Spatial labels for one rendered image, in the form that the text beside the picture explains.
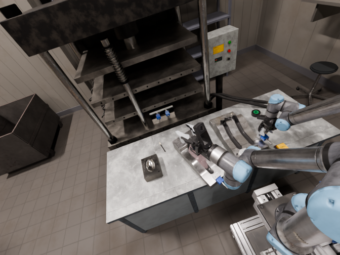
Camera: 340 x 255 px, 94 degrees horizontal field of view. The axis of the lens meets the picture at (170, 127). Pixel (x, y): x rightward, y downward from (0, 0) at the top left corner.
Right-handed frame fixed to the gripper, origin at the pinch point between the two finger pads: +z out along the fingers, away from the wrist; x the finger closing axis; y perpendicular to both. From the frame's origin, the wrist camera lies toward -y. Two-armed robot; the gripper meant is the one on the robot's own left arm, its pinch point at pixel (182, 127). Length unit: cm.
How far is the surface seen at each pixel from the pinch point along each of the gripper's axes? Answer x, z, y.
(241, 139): 59, -5, 50
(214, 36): 93, 56, -14
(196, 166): 15, 5, 56
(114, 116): -7, 103, 43
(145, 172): -16, 34, 61
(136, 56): 25, 83, -12
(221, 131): 53, 11, 47
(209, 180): 15, -8, 59
